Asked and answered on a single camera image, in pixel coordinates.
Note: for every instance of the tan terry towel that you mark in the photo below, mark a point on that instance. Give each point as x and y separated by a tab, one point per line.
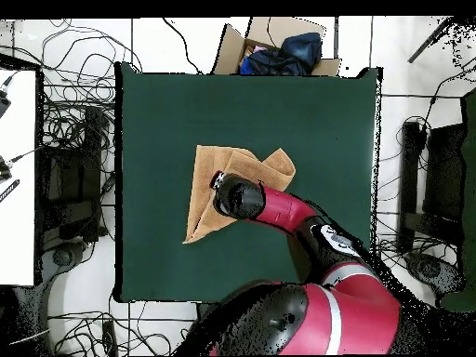
204	167

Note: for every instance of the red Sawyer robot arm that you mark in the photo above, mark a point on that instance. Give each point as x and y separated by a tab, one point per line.
282	208

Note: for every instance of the dark green table cloth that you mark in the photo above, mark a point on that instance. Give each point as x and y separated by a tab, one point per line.
167	111

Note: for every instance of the brown cardboard box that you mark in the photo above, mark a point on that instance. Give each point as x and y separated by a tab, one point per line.
230	52

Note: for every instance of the dark navy garment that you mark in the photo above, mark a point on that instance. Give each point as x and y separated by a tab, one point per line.
275	63

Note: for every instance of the pink garment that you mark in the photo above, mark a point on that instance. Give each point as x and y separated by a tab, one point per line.
256	49

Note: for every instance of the blue denim garment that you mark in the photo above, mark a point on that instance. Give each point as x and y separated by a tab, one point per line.
303	46

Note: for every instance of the grey stand base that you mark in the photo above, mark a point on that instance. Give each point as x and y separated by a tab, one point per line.
63	256
427	267

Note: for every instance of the black power strip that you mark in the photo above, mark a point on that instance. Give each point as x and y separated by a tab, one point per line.
109	338

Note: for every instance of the white table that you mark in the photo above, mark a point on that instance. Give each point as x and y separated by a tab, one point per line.
18	223

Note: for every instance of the black perforated strip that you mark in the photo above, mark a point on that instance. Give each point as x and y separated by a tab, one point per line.
9	190

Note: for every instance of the black metal bar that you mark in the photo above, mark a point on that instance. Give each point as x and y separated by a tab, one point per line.
427	42

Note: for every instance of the green covered side table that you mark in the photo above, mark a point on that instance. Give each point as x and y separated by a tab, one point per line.
469	186

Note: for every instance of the black stand frame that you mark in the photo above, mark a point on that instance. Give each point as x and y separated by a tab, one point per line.
93	167
409	167

